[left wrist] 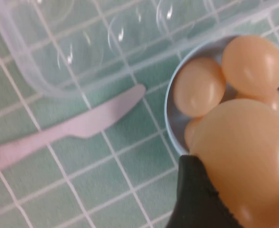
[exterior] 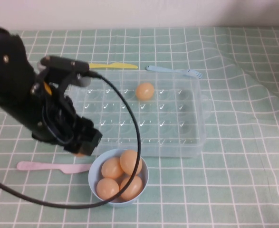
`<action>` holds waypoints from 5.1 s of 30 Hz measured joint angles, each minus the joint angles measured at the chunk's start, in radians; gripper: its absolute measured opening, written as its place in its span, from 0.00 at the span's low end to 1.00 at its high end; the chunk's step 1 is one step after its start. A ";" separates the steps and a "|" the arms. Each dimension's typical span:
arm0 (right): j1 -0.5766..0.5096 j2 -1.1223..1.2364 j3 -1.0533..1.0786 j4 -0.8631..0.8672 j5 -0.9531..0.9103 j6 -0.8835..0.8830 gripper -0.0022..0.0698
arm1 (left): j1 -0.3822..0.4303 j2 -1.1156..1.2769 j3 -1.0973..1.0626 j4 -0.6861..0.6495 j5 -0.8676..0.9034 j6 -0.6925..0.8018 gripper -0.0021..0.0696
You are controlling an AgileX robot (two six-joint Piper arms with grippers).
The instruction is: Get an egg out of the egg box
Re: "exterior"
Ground green checkered tablecloth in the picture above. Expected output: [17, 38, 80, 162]
[0, 26, 279, 228]

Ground yellow plastic knife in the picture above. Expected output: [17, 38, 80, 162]
[88, 62, 138, 70]

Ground clear plastic egg box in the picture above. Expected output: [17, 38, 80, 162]
[65, 71, 213, 159]

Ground pink plastic knife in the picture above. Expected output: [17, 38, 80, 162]
[16, 161, 92, 174]

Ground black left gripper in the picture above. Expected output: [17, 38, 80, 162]
[41, 94, 103, 157]

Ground light blue plastic fork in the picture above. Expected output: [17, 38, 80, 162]
[145, 65, 203, 79]

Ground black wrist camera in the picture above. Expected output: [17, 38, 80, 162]
[39, 55, 90, 74]

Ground light blue bowl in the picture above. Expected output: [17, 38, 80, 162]
[88, 149, 150, 209]

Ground black camera cable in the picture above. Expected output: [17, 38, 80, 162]
[0, 70, 142, 209]

